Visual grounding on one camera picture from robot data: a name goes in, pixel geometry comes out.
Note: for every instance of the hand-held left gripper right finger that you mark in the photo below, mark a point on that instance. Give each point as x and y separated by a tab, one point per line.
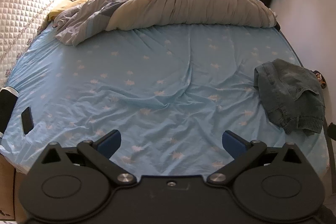
232	141

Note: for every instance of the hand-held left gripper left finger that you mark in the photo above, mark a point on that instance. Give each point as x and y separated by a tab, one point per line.
110	141

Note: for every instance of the denim jacket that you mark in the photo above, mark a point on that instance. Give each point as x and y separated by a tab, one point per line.
288	98

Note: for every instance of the bed with blue patterned sheet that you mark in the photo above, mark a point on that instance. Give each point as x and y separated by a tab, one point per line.
157	87

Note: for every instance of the black smartphone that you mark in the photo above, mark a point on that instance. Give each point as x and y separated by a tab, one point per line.
27	120

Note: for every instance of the black and white device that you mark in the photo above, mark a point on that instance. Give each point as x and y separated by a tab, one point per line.
6	111

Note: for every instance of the cardboard box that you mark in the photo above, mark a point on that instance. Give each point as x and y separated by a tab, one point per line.
6	187

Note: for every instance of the grey duvet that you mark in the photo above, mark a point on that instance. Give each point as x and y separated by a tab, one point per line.
183	3

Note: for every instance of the white quilted headboard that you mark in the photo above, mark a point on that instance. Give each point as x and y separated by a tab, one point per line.
29	14

